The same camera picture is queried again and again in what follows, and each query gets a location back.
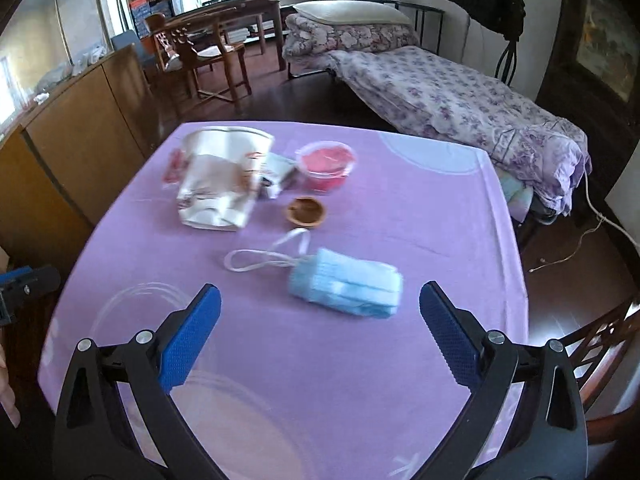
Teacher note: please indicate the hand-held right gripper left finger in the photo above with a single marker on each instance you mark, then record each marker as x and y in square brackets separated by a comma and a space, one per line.
[192, 332]

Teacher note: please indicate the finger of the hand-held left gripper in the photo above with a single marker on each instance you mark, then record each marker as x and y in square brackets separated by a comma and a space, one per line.
[42, 280]
[12, 276]

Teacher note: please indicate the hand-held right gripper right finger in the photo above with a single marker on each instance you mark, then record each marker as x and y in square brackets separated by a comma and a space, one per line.
[447, 332]

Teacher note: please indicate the blue face mask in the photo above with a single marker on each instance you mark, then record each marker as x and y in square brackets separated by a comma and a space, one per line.
[345, 285]

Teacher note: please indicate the person's left hand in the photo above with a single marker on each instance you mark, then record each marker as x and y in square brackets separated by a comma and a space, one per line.
[9, 395]

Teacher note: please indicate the purple tablecloth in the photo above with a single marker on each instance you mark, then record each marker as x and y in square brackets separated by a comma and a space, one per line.
[375, 220]

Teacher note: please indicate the light wooden cabinet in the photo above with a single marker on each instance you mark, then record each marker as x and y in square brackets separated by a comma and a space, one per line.
[75, 135]

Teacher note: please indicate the crumpled white paper bag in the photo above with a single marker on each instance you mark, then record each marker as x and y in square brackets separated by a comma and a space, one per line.
[215, 175]

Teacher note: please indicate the brown lattice-back chair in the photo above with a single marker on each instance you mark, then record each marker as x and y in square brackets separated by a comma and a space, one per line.
[610, 330]

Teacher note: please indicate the small brown bowl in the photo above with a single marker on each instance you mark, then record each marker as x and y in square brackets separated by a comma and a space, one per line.
[305, 212]

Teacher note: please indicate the pink wrapper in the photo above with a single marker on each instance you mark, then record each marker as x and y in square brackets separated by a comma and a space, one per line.
[172, 167]

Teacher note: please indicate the small white packet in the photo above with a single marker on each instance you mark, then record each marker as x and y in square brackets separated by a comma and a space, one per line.
[277, 170]

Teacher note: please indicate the red plastic container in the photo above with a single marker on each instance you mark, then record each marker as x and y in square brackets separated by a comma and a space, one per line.
[325, 162]

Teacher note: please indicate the bed with floral sheet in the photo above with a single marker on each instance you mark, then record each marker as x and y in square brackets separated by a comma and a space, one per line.
[450, 95]

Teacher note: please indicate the carved wooden chair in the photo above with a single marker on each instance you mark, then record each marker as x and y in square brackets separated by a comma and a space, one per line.
[180, 42]

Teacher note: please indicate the black coat rack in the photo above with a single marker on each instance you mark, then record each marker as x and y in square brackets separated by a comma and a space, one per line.
[507, 60]

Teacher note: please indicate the folded floral quilt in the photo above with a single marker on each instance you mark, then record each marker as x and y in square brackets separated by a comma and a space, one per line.
[350, 35]

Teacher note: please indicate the dark framed painting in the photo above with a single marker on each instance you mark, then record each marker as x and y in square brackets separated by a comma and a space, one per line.
[605, 50]

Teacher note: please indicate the wooden table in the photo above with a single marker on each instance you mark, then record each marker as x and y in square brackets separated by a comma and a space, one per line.
[240, 5]

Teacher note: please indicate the cream pillow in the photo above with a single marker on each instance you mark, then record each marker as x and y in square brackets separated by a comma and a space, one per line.
[350, 11]

